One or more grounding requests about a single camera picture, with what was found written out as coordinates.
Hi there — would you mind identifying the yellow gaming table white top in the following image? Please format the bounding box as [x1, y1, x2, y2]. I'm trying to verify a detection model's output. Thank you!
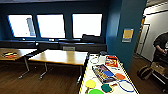
[78, 53, 139, 94]

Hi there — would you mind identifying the dark sofa cushion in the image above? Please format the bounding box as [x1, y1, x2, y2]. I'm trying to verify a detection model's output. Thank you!
[81, 33, 105, 44]

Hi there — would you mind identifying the clear glass bowl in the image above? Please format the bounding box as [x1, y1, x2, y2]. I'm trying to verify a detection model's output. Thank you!
[89, 56, 101, 65]

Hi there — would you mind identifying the grey chair back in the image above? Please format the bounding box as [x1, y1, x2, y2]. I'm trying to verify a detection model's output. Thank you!
[62, 45, 77, 52]

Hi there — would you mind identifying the small grey box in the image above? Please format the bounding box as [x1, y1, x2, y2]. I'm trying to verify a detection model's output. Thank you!
[98, 50, 109, 56]

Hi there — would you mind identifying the bright window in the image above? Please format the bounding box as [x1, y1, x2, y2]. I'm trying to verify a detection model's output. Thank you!
[71, 12, 104, 39]
[36, 13, 67, 40]
[6, 13, 37, 39]

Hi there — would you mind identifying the wooden work table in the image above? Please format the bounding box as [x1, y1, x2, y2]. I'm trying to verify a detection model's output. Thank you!
[27, 48, 90, 85]
[0, 47, 38, 80]

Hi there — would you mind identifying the red game box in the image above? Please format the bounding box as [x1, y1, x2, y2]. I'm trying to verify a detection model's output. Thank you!
[104, 55, 120, 68]

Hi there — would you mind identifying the blue plastic bowl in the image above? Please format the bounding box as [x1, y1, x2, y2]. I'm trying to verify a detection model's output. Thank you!
[102, 70, 115, 77]

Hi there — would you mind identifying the yellow round paddle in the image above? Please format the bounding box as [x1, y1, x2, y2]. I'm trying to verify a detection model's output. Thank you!
[84, 78, 98, 90]

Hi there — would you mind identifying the bright green plastic bowl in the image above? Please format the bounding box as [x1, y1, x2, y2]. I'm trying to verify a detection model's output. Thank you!
[88, 88, 105, 94]

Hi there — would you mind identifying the dark green round paddle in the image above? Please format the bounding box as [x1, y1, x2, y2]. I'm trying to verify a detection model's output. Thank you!
[101, 82, 113, 94]

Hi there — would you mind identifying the white bowl blue rim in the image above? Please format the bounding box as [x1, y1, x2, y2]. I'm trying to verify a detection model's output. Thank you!
[118, 80, 136, 94]

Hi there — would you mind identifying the brown black backpack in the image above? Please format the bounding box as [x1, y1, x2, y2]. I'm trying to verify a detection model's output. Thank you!
[136, 64, 154, 81]

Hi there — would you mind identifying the red flat item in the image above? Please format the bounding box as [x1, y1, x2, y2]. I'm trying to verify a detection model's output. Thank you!
[1, 50, 18, 60]

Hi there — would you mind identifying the person in dark shirt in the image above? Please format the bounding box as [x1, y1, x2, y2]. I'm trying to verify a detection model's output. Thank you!
[152, 31, 168, 63]

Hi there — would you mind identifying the yellow wall sign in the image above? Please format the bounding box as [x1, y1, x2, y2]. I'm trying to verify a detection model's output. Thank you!
[121, 27, 135, 44]

